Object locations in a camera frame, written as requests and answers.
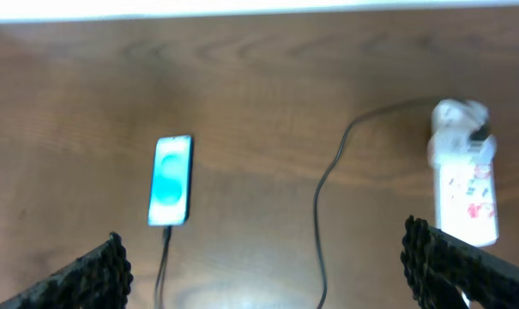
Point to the blue Samsung Galaxy smartphone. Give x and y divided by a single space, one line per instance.
169 200

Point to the white power strip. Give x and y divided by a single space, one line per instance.
466 204

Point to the white charger adapter plug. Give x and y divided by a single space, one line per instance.
460 134

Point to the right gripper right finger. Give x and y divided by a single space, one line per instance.
443 271

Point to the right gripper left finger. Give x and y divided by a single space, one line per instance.
99 279

